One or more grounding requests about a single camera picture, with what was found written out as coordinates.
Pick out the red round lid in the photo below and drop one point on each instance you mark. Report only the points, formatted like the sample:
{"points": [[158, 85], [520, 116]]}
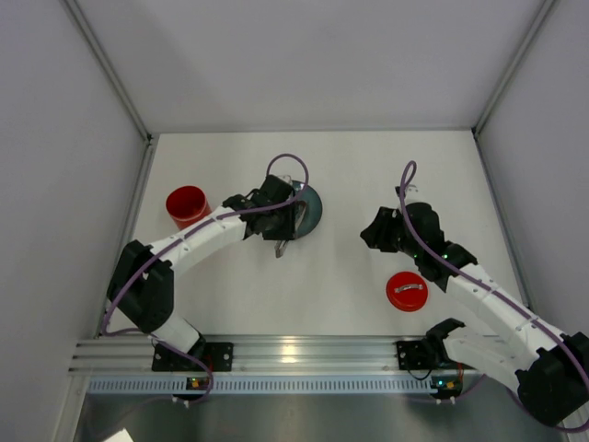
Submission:
{"points": [[407, 291]]}

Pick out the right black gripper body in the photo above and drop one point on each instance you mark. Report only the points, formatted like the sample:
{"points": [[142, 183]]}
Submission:
{"points": [[380, 233]]}

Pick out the black base bracket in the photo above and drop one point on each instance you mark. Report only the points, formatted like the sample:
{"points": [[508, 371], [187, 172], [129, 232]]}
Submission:
{"points": [[218, 357], [416, 355]]}

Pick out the right black base bracket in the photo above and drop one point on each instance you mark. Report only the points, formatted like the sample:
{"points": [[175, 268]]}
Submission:
{"points": [[416, 355]]}

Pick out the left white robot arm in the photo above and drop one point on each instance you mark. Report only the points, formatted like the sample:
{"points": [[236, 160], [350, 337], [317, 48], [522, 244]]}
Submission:
{"points": [[142, 287]]}

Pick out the grey slotted cable duct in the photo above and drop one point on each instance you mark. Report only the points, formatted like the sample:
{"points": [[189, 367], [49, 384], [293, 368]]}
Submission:
{"points": [[234, 385]]}

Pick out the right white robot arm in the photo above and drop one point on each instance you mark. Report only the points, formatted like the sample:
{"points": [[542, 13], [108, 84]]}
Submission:
{"points": [[544, 367]]}

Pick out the blue ceramic plate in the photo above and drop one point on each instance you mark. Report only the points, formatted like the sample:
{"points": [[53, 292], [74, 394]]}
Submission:
{"points": [[313, 212]]}

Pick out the red cylindrical container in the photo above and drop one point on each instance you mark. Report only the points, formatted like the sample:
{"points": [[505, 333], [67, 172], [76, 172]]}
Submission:
{"points": [[187, 205]]}

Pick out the metal serving tongs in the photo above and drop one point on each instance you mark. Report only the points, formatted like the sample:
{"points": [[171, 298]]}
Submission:
{"points": [[294, 219]]}

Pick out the aluminium mounting rail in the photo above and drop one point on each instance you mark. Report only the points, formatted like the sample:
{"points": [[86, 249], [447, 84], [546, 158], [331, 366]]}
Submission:
{"points": [[263, 355]]}

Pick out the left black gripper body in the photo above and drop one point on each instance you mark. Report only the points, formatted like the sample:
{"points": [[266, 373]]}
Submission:
{"points": [[285, 226]]}

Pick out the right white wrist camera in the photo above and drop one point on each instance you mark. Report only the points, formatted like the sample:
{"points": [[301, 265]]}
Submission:
{"points": [[409, 195]]}

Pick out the left black base bracket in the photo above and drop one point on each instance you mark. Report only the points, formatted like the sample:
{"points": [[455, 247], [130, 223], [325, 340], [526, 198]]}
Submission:
{"points": [[218, 357]]}

